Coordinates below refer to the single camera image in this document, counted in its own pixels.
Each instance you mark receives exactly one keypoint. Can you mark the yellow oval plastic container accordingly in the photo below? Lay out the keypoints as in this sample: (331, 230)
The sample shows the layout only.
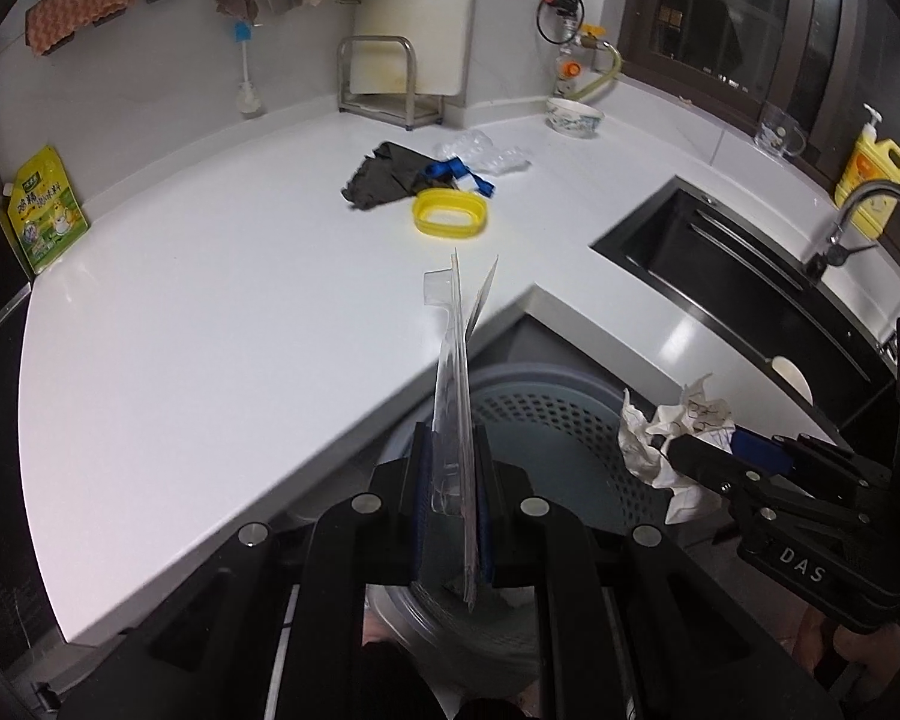
(454, 228)

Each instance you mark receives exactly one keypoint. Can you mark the black kitchen appliance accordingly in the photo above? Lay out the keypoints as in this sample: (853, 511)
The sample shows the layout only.
(0, 502)

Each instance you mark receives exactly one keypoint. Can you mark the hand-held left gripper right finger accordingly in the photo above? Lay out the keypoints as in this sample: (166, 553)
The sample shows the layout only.
(486, 510)

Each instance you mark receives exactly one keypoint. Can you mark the blue and white bottle brush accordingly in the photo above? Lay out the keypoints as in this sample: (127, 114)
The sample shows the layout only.
(246, 94)

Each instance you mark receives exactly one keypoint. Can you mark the metal faucet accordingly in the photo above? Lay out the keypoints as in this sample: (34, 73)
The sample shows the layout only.
(817, 264)

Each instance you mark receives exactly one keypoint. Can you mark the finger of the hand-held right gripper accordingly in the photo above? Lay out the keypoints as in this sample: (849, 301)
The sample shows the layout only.
(761, 450)
(709, 465)

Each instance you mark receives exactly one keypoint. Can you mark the dark grey cloth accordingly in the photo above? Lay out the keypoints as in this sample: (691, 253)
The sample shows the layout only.
(382, 176)

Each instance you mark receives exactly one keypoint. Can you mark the glass mug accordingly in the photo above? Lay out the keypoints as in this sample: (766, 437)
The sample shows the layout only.
(776, 136)

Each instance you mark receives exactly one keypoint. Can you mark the clear plastic bag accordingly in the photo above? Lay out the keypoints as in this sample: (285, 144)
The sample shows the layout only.
(495, 157)

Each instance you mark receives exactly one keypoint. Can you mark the blue ribbon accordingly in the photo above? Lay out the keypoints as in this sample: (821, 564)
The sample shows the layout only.
(450, 167)

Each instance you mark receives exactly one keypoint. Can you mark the yellow green refill pouch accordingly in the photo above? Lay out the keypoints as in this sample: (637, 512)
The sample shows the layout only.
(45, 214)

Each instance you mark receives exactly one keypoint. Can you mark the black kitchen sink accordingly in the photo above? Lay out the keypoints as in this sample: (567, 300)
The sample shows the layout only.
(720, 292)

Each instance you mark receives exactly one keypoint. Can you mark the person's right hand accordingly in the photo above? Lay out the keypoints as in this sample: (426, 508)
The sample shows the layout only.
(877, 656)

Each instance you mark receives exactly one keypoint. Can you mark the dark framed window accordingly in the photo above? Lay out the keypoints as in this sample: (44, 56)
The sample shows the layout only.
(720, 0)

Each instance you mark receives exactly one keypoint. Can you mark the yellow detergent pump bottle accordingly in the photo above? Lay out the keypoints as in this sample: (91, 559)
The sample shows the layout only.
(874, 172)

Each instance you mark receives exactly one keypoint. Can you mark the metal cutting board rack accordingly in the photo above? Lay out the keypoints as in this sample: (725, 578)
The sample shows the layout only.
(390, 111)

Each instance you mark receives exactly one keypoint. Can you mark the patterned ceramic bowl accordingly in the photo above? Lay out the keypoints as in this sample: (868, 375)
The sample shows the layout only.
(574, 120)

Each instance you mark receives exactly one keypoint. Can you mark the white paper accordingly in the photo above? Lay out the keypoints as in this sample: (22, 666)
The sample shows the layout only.
(645, 450)

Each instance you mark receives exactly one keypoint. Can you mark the printed blister package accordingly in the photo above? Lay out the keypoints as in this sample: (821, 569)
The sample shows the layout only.
(454, 405)

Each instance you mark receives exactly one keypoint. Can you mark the white cutting board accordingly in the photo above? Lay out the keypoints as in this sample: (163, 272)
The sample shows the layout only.
(435, 7)

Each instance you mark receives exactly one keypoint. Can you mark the orange wavy cloth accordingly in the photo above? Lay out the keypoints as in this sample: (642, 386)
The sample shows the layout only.
(79, 7)

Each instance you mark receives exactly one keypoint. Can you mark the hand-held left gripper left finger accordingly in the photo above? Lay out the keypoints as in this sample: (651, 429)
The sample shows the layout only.
(420, 510)

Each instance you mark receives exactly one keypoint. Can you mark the grey perforated trash bin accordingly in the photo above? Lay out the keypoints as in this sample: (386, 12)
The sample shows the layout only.
(562, 457)

